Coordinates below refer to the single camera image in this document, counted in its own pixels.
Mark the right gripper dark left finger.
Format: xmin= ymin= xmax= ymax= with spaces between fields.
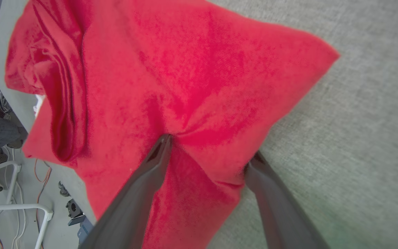
xmin=78 ymin=134 xmax=173 ymax=249

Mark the orange floor cable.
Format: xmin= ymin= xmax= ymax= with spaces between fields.
xmin=34 ymin=158 xmax=52 ymax=242

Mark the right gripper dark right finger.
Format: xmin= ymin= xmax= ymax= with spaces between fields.
xmin=243 ymin=151 xmax=331 ymax=249

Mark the red and white jersey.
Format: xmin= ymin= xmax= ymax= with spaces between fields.
xmin=4 ymin=0 xmax=341 ymax=249

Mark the white metal tube frame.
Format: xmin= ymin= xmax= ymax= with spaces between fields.
xmin=0 ymin=160 xmax=54 ymax=249

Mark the small black fan module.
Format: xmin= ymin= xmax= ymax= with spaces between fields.
xmin=65 ymin=199 xmax=85 ymax=219

